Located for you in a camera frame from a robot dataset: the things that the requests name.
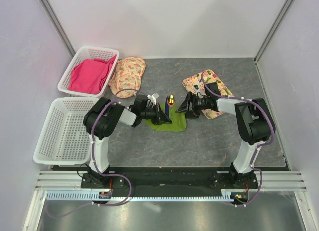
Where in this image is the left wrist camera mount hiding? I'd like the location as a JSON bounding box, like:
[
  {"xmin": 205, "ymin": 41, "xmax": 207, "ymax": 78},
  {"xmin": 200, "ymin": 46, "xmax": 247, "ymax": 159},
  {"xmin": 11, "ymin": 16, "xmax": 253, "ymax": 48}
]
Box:
[{"xmin": 147, "ymin": 93, "xmax": 159, "ymax": 105}]

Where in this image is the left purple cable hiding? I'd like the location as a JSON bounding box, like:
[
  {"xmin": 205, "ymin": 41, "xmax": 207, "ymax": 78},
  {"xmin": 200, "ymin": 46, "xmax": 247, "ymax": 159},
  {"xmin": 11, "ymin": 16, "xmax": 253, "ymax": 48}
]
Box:
[{"xmin": 44, "ymin": 89, "xmax": 150, "ymax": 219}]

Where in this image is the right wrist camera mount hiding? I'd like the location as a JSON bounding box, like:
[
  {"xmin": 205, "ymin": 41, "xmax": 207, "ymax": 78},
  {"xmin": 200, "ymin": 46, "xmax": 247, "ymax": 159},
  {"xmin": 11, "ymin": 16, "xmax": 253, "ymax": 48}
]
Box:
[{"xmin": 193, "ymin": 85, "xmax": 202, "ymax": 95}]

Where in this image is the purple cable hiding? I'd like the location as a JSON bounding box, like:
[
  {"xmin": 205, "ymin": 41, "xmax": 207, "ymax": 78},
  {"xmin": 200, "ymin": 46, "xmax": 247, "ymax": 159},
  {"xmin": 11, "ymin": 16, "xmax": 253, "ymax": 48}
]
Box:
[
  {"xmin": 200, "ymin": 77, "xmax": 277, "ymax": 209},
  {"xmin": 44, "ymin": 89, "xmax": 150, "ymax": 219}
]

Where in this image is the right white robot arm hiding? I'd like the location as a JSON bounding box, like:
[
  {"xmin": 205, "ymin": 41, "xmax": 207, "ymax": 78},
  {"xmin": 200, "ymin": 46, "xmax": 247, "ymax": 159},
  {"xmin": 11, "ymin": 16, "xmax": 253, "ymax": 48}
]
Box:
[{"xmin": 176, "ymin": 82, "xmax": 276, "ymax": 188}]

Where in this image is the white basket with pink cloth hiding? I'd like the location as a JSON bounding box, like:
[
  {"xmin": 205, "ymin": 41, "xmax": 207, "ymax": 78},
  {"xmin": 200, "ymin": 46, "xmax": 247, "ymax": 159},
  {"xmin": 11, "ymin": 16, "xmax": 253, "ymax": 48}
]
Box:
[{"xmin": 58, "ymin": 46, "xmax": 119, "ymax": 98}]

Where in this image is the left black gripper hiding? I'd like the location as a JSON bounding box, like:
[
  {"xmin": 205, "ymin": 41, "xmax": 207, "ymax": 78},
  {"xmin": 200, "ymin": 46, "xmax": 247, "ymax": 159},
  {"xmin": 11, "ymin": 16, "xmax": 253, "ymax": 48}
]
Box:
[{"xmin": 141, "ymin": 103, "xmax": 172, "ymax": 125}]

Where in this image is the empty white plastic basket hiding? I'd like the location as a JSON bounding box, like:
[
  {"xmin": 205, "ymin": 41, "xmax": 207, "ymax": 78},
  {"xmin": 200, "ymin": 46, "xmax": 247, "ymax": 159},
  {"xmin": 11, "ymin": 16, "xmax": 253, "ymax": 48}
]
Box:
[{"xmin": 33, "ymin": 97, "xmax": 99, "ymax": 166}]

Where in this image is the pink cloth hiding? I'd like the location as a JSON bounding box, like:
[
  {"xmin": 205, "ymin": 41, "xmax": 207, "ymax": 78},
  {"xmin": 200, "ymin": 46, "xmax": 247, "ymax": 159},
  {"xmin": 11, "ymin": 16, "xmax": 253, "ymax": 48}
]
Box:
[{"xmin": 68, "ymin": 55, "xmax": 116, "ymax": 95}]

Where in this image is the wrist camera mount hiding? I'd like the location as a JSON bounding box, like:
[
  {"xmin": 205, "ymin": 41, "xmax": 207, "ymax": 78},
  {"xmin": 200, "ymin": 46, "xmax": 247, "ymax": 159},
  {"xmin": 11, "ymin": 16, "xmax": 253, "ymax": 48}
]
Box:
[
  {"xmin": 147, "ymin": 93, "xmax": 159, "ymax": 105},
  {"xmin": 193, "ymin": 85, "xmax": 202, "ymax": 95}
]

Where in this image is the floral fabric pouch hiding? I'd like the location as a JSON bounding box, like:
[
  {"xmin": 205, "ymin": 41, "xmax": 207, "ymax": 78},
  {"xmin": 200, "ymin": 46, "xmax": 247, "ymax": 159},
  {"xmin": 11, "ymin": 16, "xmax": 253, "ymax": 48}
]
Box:
[{"xmin": 109, "ymin": 57, "xmax": 146, "ymax": 99}]

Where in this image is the floral rectangular tray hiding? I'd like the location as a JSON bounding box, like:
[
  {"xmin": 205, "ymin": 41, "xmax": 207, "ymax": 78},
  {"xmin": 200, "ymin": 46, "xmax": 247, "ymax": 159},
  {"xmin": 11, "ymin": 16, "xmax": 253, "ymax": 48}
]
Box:
[{"xmin": 182, "ymin": 69, "xmax": 235, "ymax": 120}]

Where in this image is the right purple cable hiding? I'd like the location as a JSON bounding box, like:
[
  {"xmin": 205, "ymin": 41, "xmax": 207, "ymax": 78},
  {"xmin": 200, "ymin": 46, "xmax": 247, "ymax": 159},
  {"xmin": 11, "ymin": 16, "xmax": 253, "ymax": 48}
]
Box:
[{"xmin": 200, "ymin": 77, "xmax": 277, "ymax": 209}]

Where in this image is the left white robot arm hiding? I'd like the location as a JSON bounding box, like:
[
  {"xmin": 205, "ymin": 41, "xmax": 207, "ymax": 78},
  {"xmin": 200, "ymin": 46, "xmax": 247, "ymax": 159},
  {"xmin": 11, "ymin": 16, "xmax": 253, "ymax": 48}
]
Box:
[{"xmin": 83, "ymin": 95, "xmax": 172, "ymax": 188}]

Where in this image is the white slotted cable duct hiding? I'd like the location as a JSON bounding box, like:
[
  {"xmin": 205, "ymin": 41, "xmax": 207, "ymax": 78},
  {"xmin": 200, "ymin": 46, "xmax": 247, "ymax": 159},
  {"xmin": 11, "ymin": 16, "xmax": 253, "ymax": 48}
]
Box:
[{"xmin": 46, "ymin": 190, "xmax": 248, "ymax": 202}]

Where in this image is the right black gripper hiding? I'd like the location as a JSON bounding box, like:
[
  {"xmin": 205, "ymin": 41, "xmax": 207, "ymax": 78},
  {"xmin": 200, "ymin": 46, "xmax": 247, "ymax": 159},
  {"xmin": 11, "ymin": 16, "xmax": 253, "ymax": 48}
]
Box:
[{"xmin": 175, "ymin": 91, "xmax": 210, "ymax": 119}]

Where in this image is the green paper napkin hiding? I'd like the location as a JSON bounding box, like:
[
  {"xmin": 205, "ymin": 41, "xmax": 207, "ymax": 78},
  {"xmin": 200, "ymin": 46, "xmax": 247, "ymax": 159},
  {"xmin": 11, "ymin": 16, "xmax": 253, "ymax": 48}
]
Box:
[{"xmin": 144, "ymin": 102, "xmax": 188, "ymax": 133}]

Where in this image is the iridescent gold spoon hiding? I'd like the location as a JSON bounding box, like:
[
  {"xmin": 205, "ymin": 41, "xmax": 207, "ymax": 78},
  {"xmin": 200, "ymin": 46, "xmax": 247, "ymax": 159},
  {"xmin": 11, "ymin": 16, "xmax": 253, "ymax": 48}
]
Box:
[{"xmin": 165, "ymin": 94, "xmax": 175, "ymax": 118}]

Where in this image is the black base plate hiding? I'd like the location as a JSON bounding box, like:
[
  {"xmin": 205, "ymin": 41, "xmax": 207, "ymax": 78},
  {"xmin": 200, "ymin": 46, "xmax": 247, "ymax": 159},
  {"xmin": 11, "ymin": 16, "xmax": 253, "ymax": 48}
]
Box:
[{"xmin": 81, "ymin": 167, "xmax": 258, "ymax": 197}]

